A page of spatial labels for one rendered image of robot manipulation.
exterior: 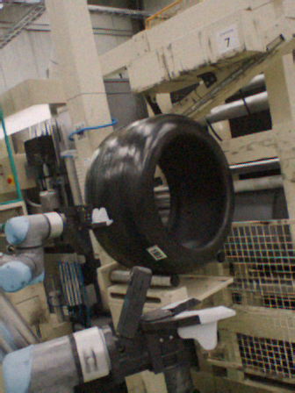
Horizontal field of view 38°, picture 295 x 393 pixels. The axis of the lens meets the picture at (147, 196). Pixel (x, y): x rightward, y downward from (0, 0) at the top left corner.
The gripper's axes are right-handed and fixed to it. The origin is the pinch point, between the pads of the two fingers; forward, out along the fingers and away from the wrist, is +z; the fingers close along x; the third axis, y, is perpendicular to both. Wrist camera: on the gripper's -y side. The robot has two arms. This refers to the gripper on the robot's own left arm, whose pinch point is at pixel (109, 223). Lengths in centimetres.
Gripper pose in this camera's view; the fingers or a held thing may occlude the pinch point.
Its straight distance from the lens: 145.6
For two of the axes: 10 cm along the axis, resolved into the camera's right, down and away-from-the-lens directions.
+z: 7.2, -0.8, 6.9
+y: -1.2, -9.9, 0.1
